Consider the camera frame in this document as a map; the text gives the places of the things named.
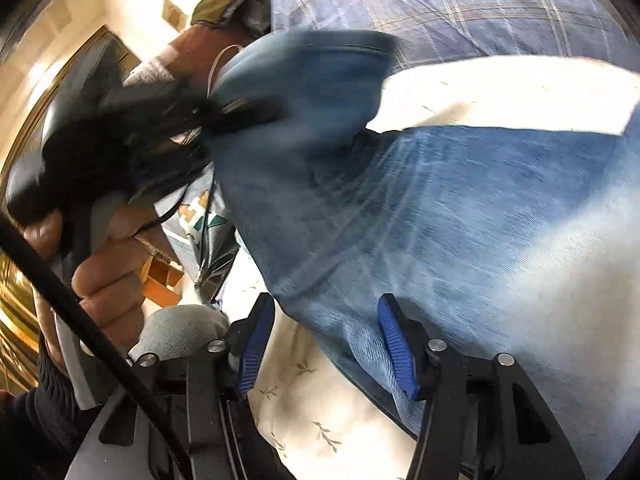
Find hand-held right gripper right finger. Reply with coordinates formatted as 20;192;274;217
377;294;586;480

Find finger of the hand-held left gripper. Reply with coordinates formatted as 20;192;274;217
170;95;283;136

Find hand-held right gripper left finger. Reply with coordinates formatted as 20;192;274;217
65;292;276;480

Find blue denim pants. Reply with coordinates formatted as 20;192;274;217
207;27;640;480

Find person's left forearm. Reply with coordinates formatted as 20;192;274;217
0;345;81;480

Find person's left hand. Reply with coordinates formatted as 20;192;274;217
22;200;161;376

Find brown wooden headboard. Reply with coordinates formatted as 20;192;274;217
165;25;251;81

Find cream leaf-print bedsheet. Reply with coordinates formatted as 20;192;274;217
220;55;640;480

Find white cloth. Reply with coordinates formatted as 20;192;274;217
122;50;181;86

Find grey printed pillow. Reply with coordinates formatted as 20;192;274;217
155;160;241;306

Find olive cap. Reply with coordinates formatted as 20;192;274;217
190;0;273;36

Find light wooden furniture piece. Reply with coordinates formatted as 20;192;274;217
137;237;186;308

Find blue plaid pillow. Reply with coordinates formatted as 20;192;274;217
267;0;631;61

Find white charger cable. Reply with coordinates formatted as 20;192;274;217
207;44;246;101

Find small wall picture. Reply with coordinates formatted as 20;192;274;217
162;0;188;28

